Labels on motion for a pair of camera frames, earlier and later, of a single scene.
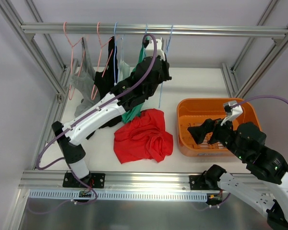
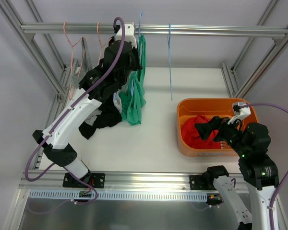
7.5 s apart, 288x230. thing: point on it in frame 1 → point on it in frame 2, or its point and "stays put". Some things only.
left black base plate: [93, 180] stays put
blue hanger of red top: [169, 38] → [169, 40]
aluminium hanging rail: [113, 28] stays put
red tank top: [144, 136] → [191, 137]
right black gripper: [214, 132] stays put
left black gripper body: [163, 69] → [136, 60]
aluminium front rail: [52, 180] stays put
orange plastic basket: [191, 110] stays put
